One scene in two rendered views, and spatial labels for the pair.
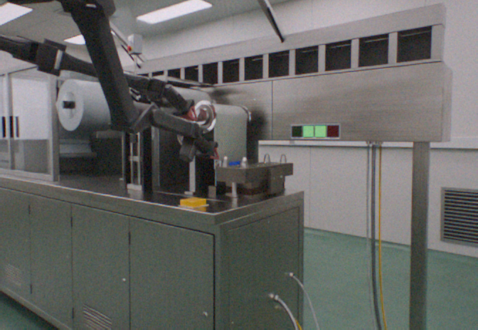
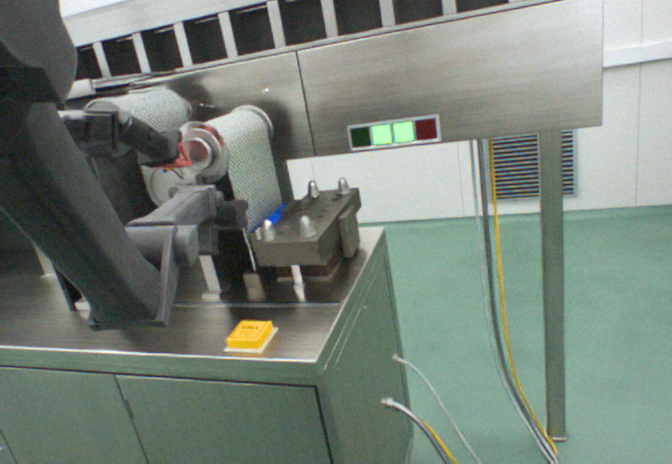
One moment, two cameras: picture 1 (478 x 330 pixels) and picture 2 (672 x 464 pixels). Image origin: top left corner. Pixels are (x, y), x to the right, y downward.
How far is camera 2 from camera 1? 0.57 m
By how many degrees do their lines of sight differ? 22
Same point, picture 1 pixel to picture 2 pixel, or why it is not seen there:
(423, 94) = (573, 52)
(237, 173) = (301, 250)
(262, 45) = not seen: outside the picture
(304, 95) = (364, 72)
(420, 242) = (557, 261)
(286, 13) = not seen: outside the picture
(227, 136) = (249, 176)
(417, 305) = (556, 338)
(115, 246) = (101, 423)
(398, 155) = not seen: hidden behind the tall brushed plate
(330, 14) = not seen: outside the picture
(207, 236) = (301, 390)
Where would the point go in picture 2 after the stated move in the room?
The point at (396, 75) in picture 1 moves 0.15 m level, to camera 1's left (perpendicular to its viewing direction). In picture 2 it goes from (526, 22) to (472, 31)
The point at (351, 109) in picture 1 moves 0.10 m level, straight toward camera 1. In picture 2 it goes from (453, 88) to (466, 90)
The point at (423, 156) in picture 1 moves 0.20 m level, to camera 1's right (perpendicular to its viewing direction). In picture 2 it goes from (556, 142) to (609, 127)
